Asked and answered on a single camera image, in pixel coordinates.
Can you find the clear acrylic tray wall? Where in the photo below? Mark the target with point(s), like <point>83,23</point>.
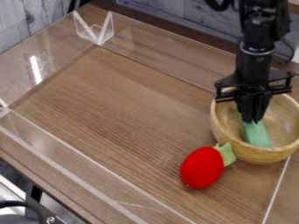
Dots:
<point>101,196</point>

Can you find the red plush strawberry toy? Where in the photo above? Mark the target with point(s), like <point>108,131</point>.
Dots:
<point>203,166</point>

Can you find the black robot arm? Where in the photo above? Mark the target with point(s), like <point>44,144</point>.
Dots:
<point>264,19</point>

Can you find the brown wooden bowl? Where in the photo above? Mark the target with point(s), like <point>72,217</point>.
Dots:
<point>281,127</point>

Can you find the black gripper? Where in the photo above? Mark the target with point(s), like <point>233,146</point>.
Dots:
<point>253,82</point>

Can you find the clear acrylic corner bracket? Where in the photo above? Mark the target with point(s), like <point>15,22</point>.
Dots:
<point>96,34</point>

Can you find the green rectangular block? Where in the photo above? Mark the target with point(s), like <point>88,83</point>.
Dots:
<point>253,133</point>

